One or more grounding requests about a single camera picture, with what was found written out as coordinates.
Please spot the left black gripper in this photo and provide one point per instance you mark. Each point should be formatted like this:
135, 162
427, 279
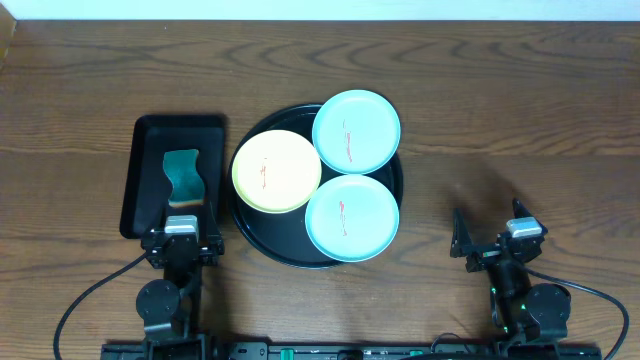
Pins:
181, 245

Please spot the round black tray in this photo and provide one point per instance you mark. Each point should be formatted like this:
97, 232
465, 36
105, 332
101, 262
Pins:
283, 237

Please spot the yellow plate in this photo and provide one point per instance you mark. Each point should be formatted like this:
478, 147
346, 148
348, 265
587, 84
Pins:
276, 171

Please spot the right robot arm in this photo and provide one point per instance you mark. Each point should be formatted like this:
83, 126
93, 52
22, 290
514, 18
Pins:
529, 313

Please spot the green yellow sponge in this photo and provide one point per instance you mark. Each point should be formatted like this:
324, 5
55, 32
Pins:
180, 168

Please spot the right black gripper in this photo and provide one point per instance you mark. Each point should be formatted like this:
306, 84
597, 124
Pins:
483, 257

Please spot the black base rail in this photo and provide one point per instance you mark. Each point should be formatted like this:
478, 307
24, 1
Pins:
264, 351

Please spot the light blue plate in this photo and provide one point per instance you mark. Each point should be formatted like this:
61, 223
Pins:
356, 132
352, 218

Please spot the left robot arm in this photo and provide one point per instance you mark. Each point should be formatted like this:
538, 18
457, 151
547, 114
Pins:
169, 306

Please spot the rectangular black tray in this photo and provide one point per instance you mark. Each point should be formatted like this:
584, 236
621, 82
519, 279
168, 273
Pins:
147, 190

